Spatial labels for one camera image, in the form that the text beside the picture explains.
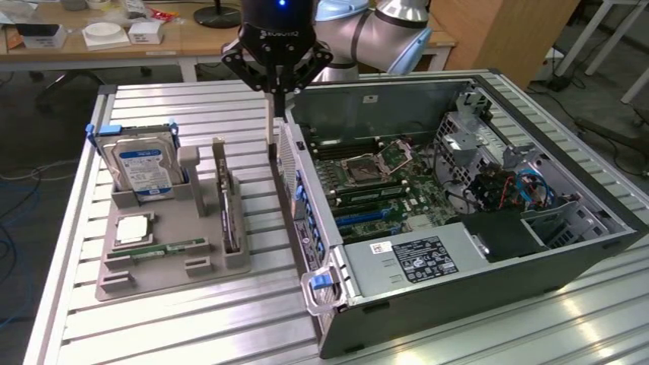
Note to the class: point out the white table frame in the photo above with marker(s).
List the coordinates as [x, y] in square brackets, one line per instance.
[606, 34]

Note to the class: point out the wooden desk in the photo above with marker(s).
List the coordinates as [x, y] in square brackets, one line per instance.
[193, 40]

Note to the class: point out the perforated metal drive cage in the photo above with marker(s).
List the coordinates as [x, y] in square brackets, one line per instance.
[569, 224]

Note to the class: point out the graphics card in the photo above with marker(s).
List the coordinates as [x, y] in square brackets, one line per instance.
[226, 197]

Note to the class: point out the black open PC case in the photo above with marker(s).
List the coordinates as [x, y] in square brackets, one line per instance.
[457, 304]

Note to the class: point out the loose green RAM stick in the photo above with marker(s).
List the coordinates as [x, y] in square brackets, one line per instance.
[162, 248]

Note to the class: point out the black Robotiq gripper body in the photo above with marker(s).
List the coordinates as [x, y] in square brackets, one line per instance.
[277, 34]

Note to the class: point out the white round holder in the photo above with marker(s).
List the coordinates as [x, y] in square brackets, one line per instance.
[106, 36]

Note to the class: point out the installed green RAM stick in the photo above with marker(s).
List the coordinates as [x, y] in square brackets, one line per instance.
[370, 193]

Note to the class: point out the red packet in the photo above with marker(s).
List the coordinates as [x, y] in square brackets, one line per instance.
[163, 17]

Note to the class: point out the wooden cabinet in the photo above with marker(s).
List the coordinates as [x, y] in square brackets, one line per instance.
[507, 34]

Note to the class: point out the metal socket cover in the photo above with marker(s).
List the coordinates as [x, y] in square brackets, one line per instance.
[397, 156]

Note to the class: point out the grey power supply unit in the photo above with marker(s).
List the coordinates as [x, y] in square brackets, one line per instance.
[375, 273]

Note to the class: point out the silver CPU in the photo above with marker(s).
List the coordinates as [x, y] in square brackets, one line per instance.
[133, 230]

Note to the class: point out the white box with black top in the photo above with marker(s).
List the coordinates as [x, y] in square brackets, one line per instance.
[41, 36]

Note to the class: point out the CPU socket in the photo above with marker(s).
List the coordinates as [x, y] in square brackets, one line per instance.
[363, 171]

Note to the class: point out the grey parts rack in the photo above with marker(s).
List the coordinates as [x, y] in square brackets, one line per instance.
[167, 273]

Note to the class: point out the silver hard disk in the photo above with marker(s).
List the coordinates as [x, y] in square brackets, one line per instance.
[142, 167]

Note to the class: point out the green motherboard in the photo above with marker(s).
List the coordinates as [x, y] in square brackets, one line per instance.
[406, 207]

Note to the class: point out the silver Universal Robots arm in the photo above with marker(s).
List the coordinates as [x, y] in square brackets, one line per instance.
[355, 30]

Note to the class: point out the blue expansion slot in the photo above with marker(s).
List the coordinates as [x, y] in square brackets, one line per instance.
[363, 216]

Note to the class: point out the small white labelled box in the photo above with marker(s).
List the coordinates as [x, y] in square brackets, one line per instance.
[146, 33]

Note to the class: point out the metal disk bay cage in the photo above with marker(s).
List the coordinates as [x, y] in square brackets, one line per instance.
[470, 144]

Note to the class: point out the blue disk caddy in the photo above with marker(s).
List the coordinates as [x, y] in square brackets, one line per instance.
[105, 131]

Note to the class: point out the black lamp base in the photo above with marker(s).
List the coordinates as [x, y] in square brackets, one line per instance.
[215, 17]

